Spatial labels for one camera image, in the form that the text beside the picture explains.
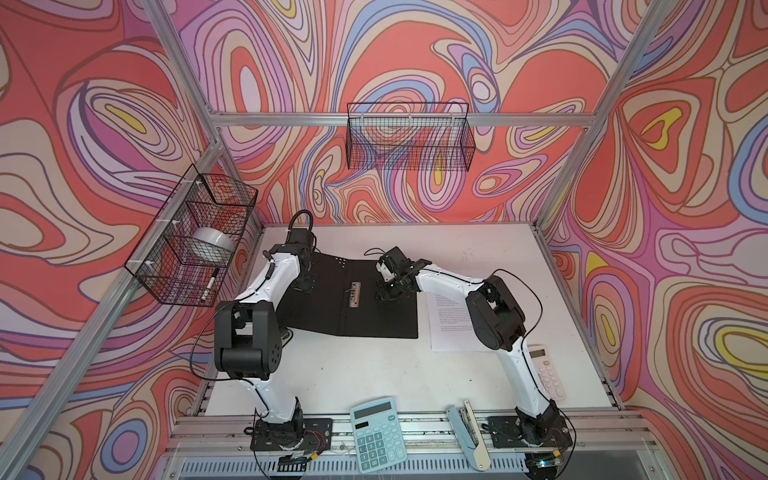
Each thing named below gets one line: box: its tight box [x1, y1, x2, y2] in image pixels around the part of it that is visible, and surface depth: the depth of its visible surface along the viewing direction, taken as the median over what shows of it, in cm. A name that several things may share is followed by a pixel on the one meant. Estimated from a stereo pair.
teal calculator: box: [350, 397, 407, 474], surface depth 73 cm
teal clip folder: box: [276, 253, 419, 338], surface depth 98 cm
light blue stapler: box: [446, 400, 491, 472], surface depth 72 cm
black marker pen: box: [201, 267, 220, 302], surface depth 74 cm
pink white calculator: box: [527, 344, 567, 401], surface depth 83 cm
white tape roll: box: [191, 227, 236, 251], surface depth 75 cm
